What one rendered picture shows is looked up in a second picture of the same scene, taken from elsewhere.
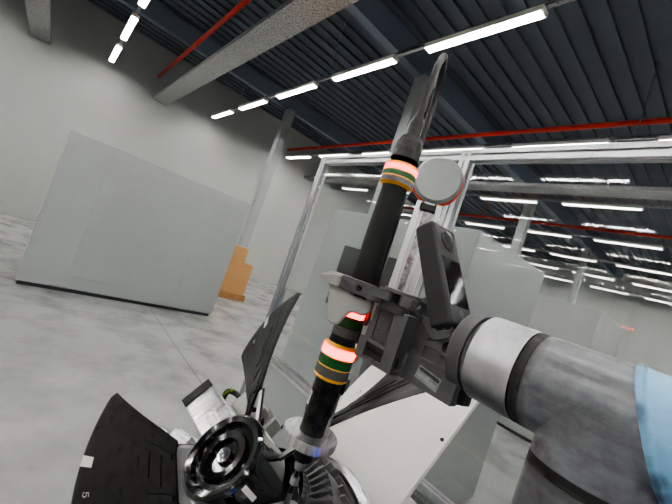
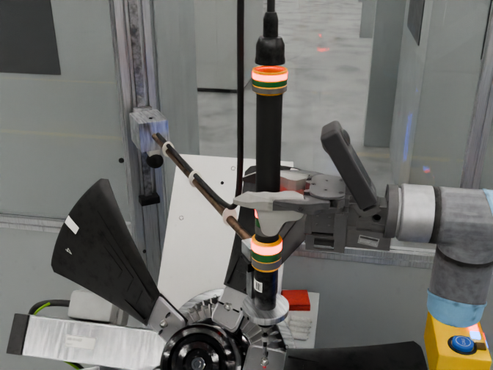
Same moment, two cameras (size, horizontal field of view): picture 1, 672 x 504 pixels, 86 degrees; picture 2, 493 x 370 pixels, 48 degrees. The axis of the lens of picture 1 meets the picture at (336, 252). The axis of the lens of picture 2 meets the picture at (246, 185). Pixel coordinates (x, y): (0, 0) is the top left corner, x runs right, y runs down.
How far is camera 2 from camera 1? 0.51 m
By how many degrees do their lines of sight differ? 47
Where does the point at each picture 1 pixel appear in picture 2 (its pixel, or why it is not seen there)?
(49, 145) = not seen: outside the picture
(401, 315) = (339, 212)
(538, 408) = (450, 238)
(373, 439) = (227, 251)
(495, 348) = (420, 216)
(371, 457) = not seen: hidden behind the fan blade
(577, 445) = (472, 248)
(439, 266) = (355, 167)
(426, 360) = (364, 230)
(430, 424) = not seen: hidden behind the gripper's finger
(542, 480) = (456, 267)
